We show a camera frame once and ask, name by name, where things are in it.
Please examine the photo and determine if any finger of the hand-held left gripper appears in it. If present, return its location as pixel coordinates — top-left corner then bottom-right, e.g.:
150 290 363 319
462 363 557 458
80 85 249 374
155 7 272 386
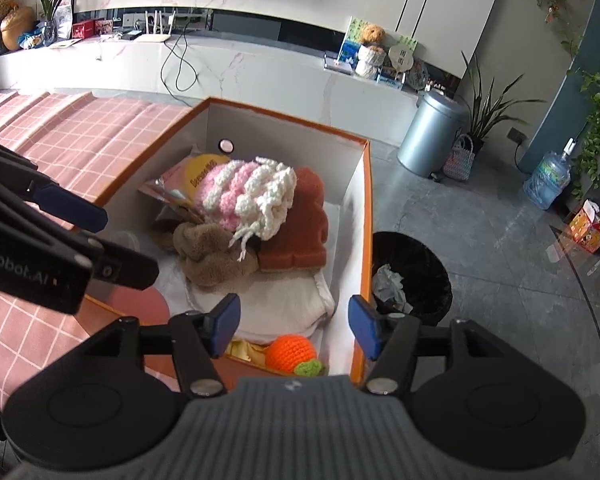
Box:
0 135 109 235
0 180 160 292

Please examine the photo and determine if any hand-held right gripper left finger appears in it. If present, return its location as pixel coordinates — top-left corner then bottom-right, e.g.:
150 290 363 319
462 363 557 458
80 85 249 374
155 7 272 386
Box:
82 294 242 397

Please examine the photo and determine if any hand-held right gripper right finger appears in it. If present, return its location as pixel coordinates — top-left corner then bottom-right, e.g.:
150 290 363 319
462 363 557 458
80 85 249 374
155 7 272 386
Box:
347 294 508 397

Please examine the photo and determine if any white crinkled diaper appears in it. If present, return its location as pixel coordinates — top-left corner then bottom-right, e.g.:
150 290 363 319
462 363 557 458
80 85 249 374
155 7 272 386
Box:
232 270 337 344

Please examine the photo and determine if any brown plush scarf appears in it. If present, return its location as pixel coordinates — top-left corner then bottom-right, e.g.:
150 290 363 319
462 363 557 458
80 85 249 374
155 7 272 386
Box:
152 217 261 289

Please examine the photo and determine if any orange crocheted fruit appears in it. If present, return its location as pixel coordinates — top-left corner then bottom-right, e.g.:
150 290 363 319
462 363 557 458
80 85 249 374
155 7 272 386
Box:
264 334 327 377

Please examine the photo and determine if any yellow snack packet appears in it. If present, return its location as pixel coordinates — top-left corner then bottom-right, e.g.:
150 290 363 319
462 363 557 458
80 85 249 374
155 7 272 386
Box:
139 152 232 222

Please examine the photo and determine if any brown pink plush item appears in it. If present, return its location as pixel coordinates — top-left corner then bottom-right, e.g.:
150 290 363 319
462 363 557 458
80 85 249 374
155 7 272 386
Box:
256 167 329 274

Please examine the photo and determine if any pink and white crocheted hat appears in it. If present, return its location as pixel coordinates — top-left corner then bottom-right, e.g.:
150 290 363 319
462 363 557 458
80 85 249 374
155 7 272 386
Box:
194 157 299 262

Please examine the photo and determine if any orange cardboard box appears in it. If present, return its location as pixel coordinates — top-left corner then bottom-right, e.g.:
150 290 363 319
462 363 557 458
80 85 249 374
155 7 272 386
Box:
74 96 377 392

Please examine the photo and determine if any crumpled paper waste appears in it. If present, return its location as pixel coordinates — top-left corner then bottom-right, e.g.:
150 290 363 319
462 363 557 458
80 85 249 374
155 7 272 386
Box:
372 263 414 314

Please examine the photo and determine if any pink checked tablecloth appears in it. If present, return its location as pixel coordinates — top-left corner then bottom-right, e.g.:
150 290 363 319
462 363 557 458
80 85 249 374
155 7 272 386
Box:
0 91 202 402

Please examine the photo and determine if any black wastebasket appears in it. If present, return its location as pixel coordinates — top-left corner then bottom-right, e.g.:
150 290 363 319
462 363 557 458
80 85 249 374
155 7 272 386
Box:
371 231 454 329

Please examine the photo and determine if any woven basket bag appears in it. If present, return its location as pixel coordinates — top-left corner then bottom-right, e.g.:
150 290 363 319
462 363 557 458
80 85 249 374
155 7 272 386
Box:
442 133 476 184

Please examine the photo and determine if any gold vase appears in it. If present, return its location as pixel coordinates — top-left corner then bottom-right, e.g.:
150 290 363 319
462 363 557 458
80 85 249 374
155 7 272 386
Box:
0 5 35 52

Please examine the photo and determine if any silver pedal bin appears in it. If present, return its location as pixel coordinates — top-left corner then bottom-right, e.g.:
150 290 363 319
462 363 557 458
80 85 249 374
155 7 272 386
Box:
397 90 471 179

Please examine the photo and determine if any green plant in glass vase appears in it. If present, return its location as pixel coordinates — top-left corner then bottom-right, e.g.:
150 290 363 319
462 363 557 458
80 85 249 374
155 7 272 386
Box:
27 0 84 47

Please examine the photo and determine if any white marble television console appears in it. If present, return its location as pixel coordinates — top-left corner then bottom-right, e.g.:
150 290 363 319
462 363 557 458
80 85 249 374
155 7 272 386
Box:
0 7 463 162

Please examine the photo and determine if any large water bottle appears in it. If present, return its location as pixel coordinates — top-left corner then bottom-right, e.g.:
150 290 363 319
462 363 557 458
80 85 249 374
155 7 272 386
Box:
523 137 579 210

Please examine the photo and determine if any long-leaved potted plant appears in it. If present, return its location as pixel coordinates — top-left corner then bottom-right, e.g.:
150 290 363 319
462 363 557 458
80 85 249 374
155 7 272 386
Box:
459 49 549 154

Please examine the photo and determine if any decorative plate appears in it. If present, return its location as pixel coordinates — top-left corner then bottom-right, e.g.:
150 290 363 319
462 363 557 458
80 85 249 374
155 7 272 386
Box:
404 59 431 92

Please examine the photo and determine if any white crocheted pot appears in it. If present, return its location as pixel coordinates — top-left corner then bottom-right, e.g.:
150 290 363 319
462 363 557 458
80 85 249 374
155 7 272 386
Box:
354 43 385 79

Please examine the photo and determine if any round paddle fan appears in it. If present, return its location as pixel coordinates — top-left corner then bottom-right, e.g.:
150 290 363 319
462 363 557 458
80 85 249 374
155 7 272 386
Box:
387 42 414 81

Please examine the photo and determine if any blue and green painting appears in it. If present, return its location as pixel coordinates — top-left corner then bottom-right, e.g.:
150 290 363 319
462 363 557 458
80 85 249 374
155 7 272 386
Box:
337 17 366 69

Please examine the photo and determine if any brown teddy bear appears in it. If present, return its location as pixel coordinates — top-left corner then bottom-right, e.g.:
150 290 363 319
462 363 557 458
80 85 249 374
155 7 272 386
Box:
357 23 387 46

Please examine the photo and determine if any black cable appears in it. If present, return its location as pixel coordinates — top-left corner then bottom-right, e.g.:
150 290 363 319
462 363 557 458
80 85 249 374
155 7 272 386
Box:
160 34 200 94

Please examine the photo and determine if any black picture frame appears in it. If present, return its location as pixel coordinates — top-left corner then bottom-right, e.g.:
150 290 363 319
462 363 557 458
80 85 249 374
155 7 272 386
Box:
54 0 76 39

